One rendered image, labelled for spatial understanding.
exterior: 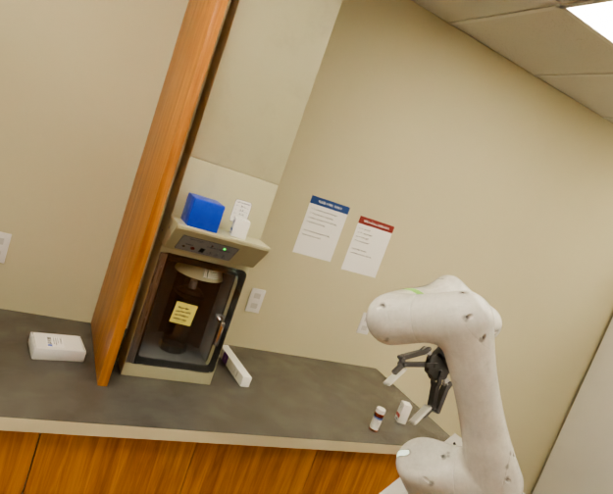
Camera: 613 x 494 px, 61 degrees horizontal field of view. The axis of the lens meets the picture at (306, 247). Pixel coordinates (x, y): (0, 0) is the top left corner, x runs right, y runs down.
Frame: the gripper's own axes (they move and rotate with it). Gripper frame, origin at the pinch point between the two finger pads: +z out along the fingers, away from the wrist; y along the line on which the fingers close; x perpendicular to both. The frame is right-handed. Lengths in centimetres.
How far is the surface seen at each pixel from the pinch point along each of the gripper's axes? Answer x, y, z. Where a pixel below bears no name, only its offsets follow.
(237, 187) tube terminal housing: 45, -72, -10
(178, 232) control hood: 40, -70, 16
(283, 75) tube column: 33, -93, -40
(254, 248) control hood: 41, -52, -1
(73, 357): 67, -55, 64
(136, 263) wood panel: 43, -69, 31
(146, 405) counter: 49, -31, 54
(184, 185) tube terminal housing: 44, -81, 5
